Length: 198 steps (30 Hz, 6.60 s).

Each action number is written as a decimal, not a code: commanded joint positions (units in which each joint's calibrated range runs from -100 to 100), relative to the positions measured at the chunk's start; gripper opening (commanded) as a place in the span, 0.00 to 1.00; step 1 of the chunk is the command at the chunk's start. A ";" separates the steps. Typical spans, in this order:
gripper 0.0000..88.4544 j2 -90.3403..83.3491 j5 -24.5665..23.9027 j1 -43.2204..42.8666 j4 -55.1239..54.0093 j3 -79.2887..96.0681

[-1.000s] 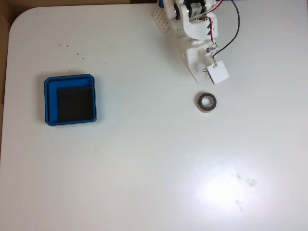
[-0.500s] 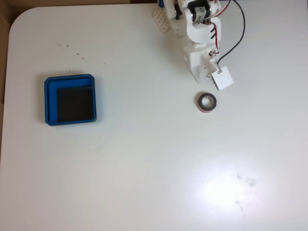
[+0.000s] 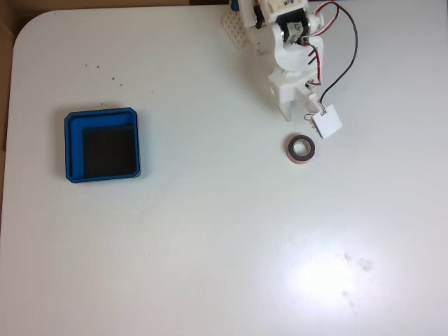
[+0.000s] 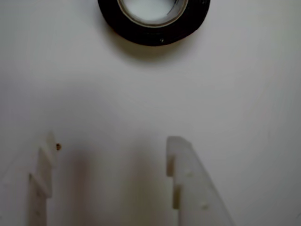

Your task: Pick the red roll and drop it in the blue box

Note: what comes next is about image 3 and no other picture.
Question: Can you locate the red tape roll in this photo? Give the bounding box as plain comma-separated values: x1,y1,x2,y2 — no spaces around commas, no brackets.
286,133,317,164

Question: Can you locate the blue square box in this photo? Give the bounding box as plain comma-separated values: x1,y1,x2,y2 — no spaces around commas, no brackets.
64,106,143,184

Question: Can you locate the white square camera box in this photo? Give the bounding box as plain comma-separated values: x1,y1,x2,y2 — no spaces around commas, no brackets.
309,104,344,141

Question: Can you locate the red servo cable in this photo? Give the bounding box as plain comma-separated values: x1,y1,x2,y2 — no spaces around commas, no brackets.
303,36,323,87

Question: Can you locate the white perforated base plate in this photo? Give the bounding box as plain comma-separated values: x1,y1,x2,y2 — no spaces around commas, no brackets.
220,8,250,47

